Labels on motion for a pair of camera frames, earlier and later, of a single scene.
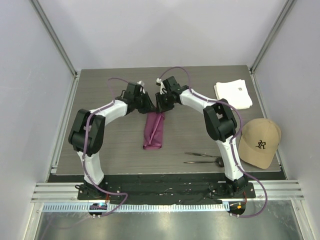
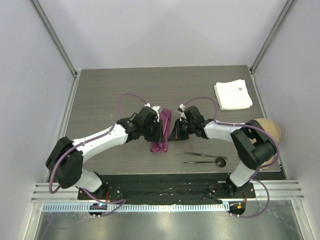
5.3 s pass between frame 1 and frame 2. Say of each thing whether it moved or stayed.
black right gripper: moved
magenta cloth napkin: moved
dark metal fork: stayed
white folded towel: stayed
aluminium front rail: stayed
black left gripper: moved
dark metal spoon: stayed
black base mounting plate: stayed
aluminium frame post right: stayed
